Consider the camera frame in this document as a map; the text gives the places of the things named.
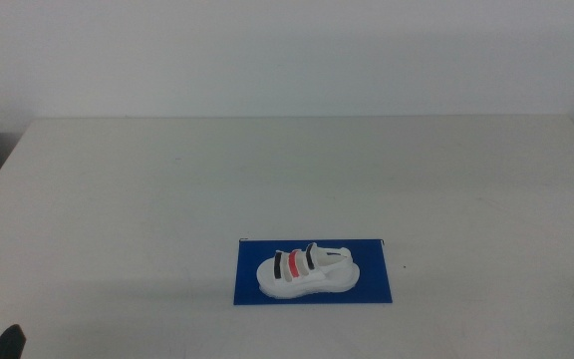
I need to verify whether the white sandal with coloured straps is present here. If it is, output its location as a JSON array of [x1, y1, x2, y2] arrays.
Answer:
[[255, 241, 362, 300]]

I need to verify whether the blue rectangular mat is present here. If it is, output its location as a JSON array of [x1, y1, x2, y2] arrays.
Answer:
[[232, 237, 394, 306]]

